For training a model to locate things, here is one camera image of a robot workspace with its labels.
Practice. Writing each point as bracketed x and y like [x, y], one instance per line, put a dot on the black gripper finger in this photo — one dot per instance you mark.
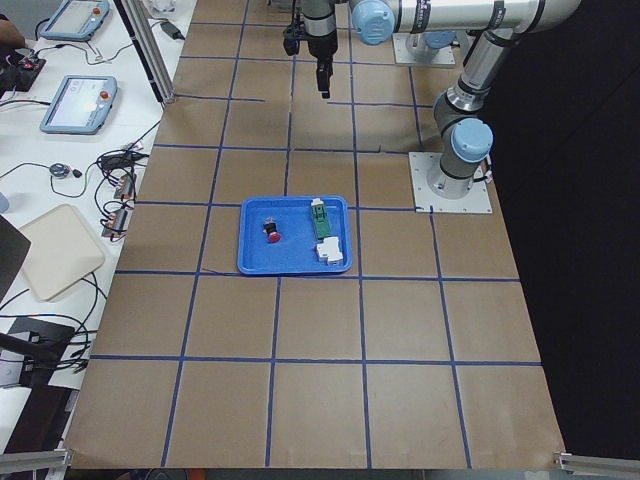
[323, 77]

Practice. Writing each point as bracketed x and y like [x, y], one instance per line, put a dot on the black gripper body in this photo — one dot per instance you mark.
[320, 47]

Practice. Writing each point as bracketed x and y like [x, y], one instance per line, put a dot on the red emergency stop button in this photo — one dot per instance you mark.
[271, 231]

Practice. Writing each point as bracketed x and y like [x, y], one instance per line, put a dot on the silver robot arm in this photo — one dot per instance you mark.
[319, 19]
[500, 24]

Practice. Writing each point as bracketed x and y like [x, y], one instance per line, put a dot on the black power adapter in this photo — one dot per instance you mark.
[171, 30]

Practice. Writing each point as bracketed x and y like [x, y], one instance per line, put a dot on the green terminal block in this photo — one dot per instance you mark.
[320, 219]

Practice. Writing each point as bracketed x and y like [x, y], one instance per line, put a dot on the blue plastic tray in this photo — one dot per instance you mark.
[295, 253]

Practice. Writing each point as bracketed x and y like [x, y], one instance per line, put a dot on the white circuit breaker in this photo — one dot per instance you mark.
[329, 251]

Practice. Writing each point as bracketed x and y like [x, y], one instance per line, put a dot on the upper teach pendant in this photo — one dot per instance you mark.
[76, 20]

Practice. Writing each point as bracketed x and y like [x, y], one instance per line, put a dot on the teach pendant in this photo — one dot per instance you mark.
[81, 105]
[76, 20]

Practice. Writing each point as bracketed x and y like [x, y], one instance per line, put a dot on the lower teach pendant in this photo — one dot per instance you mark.
[81, 105]

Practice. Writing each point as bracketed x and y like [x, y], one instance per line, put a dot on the round silver puck device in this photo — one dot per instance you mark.
[59, 170]

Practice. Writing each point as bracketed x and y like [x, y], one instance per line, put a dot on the beige plastic tray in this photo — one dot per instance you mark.
[63, 250]

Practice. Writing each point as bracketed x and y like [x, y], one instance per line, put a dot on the black laptop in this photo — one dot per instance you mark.
[14, 247]

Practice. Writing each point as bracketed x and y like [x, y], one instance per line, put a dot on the black monitor stand base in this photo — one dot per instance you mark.
[31, 351]

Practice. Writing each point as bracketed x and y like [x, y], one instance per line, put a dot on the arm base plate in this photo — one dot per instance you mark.
[436, 192]
[429, 49]

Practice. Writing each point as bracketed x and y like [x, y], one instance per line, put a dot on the aluminium frame post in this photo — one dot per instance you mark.
[132, 14]

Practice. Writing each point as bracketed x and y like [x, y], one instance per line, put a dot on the usb hub with cables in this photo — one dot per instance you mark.
[117, 212]

